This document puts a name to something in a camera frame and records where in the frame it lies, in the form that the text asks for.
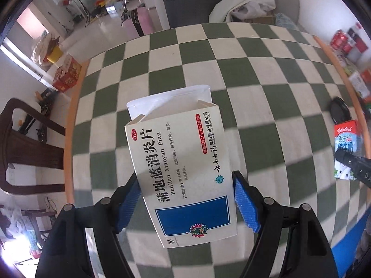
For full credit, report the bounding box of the dark grey sofa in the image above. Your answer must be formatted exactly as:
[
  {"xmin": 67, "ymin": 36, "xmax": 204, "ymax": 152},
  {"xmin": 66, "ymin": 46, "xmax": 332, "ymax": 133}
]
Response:
[{"xmin": 160, "ymin": 0, "xmax": 301, "ymax": 31}]

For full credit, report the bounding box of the black plastic cup lid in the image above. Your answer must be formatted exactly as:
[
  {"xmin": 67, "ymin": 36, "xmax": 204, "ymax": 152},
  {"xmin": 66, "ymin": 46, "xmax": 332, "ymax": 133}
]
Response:
[{"xmin": 329, "ymin": 97, "xmax": 352, "ymax": 125}]

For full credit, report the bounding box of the white blue medicine box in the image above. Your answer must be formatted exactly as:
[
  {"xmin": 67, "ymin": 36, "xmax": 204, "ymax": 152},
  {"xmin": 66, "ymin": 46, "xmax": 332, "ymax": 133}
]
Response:
[{"xmin": 125, "ymin": 85, "xmax": 237, "ymax": 249}]

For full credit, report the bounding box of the blue chair seat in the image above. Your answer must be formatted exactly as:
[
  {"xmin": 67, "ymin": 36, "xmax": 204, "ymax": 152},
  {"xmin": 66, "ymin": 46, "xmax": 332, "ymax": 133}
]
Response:
[{"xmin": 332, "ymin": 211, "xmax": 370, "ymax": 277}]

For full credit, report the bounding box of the red gift box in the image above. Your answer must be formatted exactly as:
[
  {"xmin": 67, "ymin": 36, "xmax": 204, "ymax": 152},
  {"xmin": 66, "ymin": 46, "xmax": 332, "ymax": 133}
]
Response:
[{"xmin": 52, "ymin": 55, "xmax": 82, "ymax": 93}]

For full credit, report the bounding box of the white cloth on sofa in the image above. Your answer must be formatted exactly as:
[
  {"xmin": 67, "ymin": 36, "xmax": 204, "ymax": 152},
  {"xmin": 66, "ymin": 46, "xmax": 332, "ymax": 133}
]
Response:
[{"xmin": 209, "ymin": 0, "xmax": 276, "ymax": 23}]

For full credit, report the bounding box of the dark wooden chair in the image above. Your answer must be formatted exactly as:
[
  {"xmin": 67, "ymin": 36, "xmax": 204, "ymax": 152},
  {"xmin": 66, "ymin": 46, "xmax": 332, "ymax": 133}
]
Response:
[{"xmin": 1, "ymin": 98, "xmax": 65, "ymax": 195}]

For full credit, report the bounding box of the green checkered tablecloth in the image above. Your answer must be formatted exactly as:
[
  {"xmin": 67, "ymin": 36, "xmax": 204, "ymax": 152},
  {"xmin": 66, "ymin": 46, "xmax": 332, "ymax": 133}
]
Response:
[{"xmin": 70, "ymin": 22, "xmax": 366, "ymax": 278}]

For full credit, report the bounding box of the pink suitcase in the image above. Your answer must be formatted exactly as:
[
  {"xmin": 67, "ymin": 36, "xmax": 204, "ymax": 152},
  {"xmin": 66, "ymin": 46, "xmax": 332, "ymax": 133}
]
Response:
[{"xmin": 136, "ymin": 6, "xmax": 155, "ymax": 35}]

